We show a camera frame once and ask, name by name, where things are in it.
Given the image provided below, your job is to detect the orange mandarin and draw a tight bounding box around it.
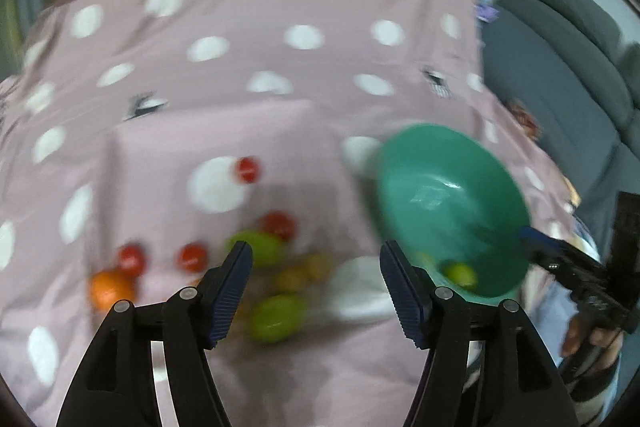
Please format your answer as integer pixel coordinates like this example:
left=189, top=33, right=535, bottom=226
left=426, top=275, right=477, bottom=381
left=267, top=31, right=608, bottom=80
left=89, top=269, right=137, bottom=310

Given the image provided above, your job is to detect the red tomato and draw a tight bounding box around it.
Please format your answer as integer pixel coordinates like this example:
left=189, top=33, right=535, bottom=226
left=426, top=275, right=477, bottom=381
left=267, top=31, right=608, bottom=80
left=234, top=157, right=262, bottom=184
left=176, top=243, right=210, bottom=273
left=260, top=211, right=297, bottom=242
left=116, top=244, right=148, bottom=278

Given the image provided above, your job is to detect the pink polka-dot blanket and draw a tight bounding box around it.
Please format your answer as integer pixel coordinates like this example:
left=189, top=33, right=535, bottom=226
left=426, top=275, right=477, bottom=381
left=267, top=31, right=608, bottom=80
left=0, top=0, right=601, bottom=427

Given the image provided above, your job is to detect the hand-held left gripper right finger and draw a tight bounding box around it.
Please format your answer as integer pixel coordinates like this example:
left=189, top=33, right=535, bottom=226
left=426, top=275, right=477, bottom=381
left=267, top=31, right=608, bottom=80
left=379, top=239, right=581, bottom=427

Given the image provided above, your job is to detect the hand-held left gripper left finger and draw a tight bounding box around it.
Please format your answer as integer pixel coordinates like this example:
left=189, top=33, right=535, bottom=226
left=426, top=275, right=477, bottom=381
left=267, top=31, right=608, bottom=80
left=56, top=241, right=254, bottom=427

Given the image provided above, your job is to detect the green bowl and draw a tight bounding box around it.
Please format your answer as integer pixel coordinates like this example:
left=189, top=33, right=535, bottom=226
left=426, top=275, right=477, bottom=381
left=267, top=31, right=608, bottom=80
left=376, top=123, right=532, bottom=306

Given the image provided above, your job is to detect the snack packet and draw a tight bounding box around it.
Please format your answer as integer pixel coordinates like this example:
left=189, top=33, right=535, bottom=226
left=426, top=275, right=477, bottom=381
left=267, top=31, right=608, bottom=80
left=507, top=101, right=543, bottom=140

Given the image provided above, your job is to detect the grey sofa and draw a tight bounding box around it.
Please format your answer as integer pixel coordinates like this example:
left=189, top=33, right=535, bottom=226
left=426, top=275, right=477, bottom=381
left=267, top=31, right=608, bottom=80
left=480, top=0, right=640, bottom=228

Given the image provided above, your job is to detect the person's right forearm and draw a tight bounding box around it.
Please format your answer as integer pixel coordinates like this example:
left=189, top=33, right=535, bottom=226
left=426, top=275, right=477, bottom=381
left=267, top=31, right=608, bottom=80
left=562, top=364, right=626, bottom=427

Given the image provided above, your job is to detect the purple clothing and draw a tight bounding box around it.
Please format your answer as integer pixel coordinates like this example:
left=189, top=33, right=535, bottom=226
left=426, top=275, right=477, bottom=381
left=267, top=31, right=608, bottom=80
left=470, top=0, right=501, bottom=25

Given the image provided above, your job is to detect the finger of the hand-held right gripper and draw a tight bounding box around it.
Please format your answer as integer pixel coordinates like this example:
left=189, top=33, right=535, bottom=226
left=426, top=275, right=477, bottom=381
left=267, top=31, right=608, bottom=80
left=518, top=227, right=627, bottom=334
left=469, top=223, right=522, bottom=249

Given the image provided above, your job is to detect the person's right hand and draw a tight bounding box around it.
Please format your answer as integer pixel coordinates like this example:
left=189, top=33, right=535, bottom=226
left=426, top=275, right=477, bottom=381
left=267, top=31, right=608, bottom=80
left=560, top=313, right=623, bottom=375

